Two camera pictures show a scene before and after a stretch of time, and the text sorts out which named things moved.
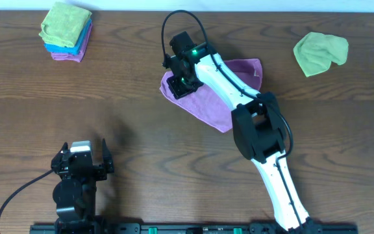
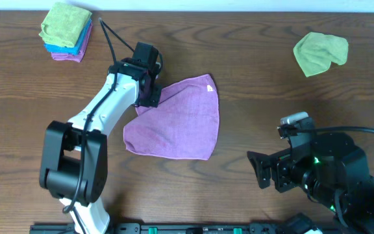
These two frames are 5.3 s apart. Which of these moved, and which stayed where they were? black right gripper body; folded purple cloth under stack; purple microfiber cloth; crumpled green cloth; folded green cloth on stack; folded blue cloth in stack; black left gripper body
Moved: purple microfiber cloth; black right gripper body; black left gripper body
Stayed: crumpled green cloth; folded green cloth on stack; folded purple cloth under stack; folded blue cloth in stack
